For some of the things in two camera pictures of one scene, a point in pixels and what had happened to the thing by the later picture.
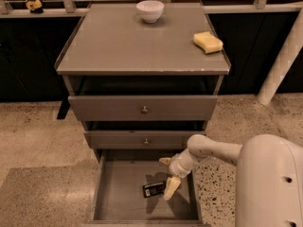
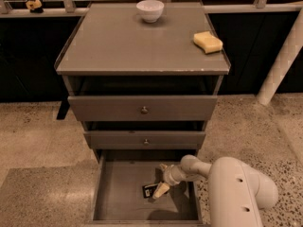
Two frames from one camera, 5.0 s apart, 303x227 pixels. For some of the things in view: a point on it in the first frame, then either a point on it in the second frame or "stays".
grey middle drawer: x=139 y=139 stays
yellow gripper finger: x=166 y=160 -> x=164 y=166
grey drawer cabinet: x=143 y=75 stays
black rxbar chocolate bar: x=152 y=190 stays
